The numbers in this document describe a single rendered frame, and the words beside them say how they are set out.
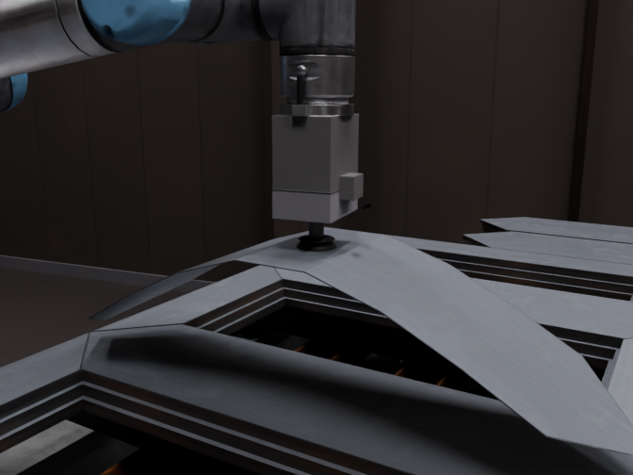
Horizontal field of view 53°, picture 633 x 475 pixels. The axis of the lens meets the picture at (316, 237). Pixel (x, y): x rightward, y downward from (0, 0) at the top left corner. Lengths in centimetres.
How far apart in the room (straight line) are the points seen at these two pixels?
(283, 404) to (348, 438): 10
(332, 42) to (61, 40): 24
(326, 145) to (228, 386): 31
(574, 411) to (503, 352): 8
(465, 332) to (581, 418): 12
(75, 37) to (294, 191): 24
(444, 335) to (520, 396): 8
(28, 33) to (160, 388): 40
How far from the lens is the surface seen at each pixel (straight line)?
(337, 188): 64
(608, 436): 62
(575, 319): 104
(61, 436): 109
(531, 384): 60
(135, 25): 55
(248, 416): 70
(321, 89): 63
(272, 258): 63
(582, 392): 65
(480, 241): 153
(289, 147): 63
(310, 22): 63
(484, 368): 57
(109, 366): 85
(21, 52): 66
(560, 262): 136
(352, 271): 62
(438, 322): 59
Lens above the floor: 119
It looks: 13 degrees down
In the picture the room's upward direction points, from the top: straight up
